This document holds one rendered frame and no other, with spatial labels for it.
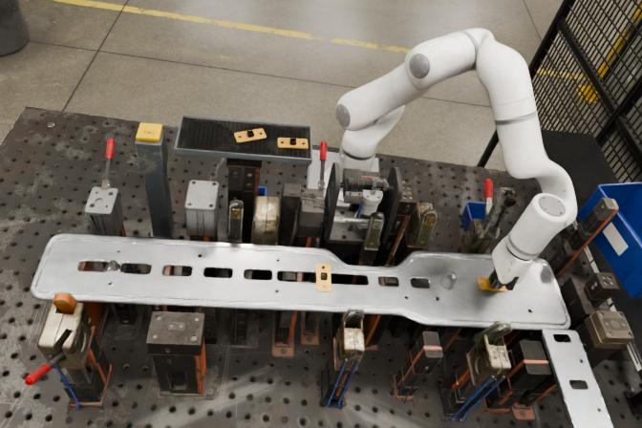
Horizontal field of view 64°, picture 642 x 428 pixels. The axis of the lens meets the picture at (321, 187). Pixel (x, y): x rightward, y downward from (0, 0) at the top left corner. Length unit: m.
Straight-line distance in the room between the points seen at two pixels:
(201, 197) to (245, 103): 2.05
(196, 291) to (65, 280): 0.31
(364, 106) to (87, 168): 1.06
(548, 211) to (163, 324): 0.90
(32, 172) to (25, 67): 1.78
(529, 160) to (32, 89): 3.01
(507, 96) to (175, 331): 0.90
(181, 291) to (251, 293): 0.17
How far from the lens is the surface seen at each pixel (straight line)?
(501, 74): 1.19
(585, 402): 1.48
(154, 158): 1.51
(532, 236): 1.29
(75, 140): 2.17
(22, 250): 1.88
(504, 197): 1.45
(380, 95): 1.48
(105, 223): 1.48
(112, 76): 3.62
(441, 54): 1.25
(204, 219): 1.39
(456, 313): 1.43
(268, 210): 1.39
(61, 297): 1.26
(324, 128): 3.28
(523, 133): 1.21
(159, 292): 1.35
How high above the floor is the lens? 2.16
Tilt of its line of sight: 48 degrees down
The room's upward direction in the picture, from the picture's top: 12 degrees clockwise
